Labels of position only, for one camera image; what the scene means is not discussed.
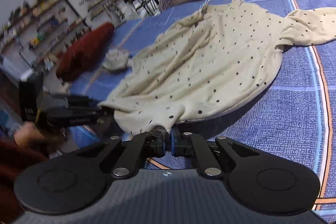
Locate cream polka dot garment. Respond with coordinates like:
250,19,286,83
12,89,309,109
100,0,335,135

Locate small cream polka dot cloth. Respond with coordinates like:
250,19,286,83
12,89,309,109
101,48,130,72

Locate blue plaid bed sheet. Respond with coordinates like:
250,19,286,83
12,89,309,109
70,0,335,223

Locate person's left hand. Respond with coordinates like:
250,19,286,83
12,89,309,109
14,122,47,148

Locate red knit cardigan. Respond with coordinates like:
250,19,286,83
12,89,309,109
56,22,114,82

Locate wall shelves with bottles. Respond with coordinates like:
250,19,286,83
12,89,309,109
1,0,134,74

